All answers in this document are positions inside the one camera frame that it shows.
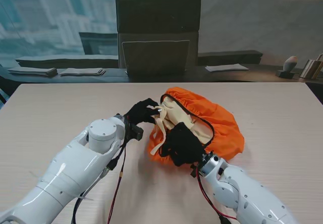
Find thick grey paper stack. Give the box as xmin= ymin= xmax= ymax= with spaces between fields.
xmin=8 ymin=67 xmax=58 ymax=78

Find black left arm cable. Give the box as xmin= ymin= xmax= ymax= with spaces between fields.
xmin=72 ymin=130 xmax=128 ymax=224

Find orange rain cover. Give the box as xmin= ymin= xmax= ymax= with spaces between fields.
xmin=147 ymin=87 xmax=245 ymax=164

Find red left arm cable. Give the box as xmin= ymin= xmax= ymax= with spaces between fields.
xmin=107 ymin=153 xmax=127 ymax=224

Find dark background desk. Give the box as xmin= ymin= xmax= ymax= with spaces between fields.
xmin=0 ymin=64 xmax=323 ymax=84

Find dark office chair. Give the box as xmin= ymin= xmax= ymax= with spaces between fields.
xmin=115 ymin=0 xmax=202 ymax=81

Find thin grey paper stack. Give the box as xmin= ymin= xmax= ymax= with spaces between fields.
xmin=60 ymin=68 xmax=106 ymax=77

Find cream fabric backpack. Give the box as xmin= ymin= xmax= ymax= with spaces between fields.
xmin=150 ymin=100 xmax=215 ymax=156

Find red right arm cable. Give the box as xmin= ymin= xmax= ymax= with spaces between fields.
xmin=198 ymin=175 xmax=237 ymax=221

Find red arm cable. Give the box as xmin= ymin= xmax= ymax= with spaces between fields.
xmin=107 ymin=153 xmax=127 ymax=224
xmin=198 ymin=175 xmax=237 ymax=221

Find grey vase on base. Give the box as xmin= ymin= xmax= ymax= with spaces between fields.
xmin=276 ymin=55 xmax=300 ymax=79

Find copper coloured books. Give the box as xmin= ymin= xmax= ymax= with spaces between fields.
xmin=299 ymin=54 xmax=323 ymax=80

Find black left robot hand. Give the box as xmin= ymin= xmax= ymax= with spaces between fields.
xmin=124 ymin=97 xmax=163 ymax=126

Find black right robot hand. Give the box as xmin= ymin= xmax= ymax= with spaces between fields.
xmin=158 ymin=122 xmax=205 ymax=167

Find white paper sheets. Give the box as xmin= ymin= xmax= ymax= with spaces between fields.
xmin=205 ymin=64 xmax=250 ymax=73

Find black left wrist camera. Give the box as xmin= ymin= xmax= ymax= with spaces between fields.
xmin=128 ymin=124 xmax=144 ymax=141

